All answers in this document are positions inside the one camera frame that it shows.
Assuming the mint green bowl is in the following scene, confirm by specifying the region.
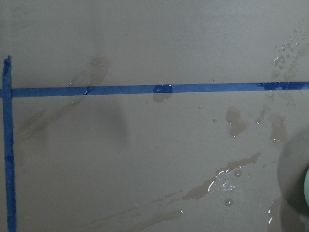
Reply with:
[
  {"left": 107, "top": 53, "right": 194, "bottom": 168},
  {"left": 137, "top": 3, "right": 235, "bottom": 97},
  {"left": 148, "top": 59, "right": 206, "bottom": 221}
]
[{"left": 304, "top": 169, "right": 309, "bottom": 206}]

